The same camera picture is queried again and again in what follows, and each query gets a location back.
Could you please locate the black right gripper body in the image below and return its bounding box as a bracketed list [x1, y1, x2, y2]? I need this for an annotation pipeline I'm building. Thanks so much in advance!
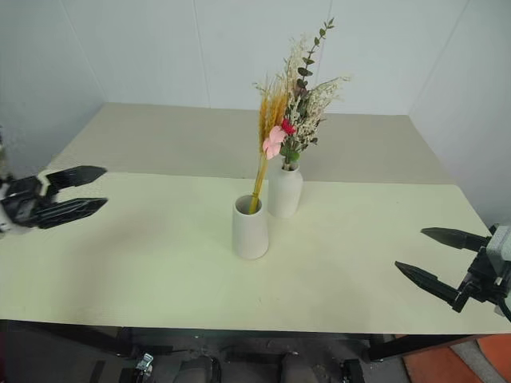
[458, 246, 511, 306]

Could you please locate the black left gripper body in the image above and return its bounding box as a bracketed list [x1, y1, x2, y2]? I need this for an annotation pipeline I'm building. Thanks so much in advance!
[1, 175, 53, 231]

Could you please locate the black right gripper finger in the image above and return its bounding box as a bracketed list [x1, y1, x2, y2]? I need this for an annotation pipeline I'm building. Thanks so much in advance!
[394, 260, 469, 314]
[420, 227, 492, 253]

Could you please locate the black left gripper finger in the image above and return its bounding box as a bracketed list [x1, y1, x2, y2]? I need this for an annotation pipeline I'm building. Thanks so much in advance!
[37, 197, 109, 231]
[43, 165, 109, 190]

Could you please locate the mixed dried flower bouquet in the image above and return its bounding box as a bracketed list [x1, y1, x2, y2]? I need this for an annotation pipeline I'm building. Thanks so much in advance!
[262, 17, 353, 171]

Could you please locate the orange floor mat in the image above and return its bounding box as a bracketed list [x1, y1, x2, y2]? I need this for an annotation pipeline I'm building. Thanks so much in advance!
[402, 334, 511, 383]

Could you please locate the silver metal clamp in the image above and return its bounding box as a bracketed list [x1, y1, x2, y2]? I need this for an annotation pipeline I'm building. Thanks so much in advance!
[134, 352, 155, 373]

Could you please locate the white narrow-neck bottle vase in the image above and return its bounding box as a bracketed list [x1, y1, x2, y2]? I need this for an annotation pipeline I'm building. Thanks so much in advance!
[267, 160, 304, 219]

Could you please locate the white tapered open-mouth vase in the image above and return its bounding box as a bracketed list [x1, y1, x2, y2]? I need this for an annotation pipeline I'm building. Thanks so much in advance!
[232, 194, 270, 262]

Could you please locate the dark rounded shape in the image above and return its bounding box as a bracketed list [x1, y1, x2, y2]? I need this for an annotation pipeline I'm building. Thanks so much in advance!
[150, 354, 221, 383]

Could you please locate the yellow dried wheat bouquet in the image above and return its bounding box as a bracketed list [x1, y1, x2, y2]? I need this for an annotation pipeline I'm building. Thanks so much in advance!
[248, 73, 289, 215]

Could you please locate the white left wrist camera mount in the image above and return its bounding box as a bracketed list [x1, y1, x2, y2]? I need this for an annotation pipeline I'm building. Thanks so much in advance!
[0, 177, 17, 240]

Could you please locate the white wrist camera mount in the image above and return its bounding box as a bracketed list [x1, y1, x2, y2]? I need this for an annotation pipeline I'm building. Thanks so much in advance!
[0, 177, 17, 240]
[487, 224, 511, 278]

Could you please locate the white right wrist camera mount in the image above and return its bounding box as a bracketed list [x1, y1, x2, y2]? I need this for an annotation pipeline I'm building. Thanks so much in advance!
[487, 224, 511, 278]

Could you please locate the black metal table frame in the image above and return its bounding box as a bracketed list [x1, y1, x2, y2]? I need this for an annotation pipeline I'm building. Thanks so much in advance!
[0, 318, 496, 364]

